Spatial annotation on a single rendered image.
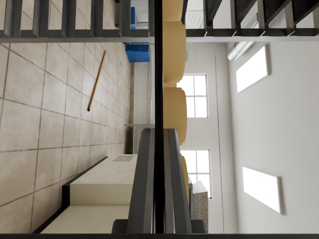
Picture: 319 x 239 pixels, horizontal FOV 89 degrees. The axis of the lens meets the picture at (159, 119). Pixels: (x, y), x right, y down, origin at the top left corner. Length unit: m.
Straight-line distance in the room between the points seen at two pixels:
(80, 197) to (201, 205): 1.09
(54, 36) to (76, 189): 1.34
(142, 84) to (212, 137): 2.64
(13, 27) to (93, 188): 1.30
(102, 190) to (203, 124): 3.85
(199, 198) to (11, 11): 1.68
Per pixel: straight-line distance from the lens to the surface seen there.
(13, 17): 0.80
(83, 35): 0.65
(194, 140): 4.91
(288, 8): 0.76
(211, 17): 0.59
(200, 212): 1.75
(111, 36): 0.62
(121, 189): 1.61
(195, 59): 5.52
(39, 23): 0.73
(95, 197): 1.70
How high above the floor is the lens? 0.89
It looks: level
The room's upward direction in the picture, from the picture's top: 90 degrees clockwise
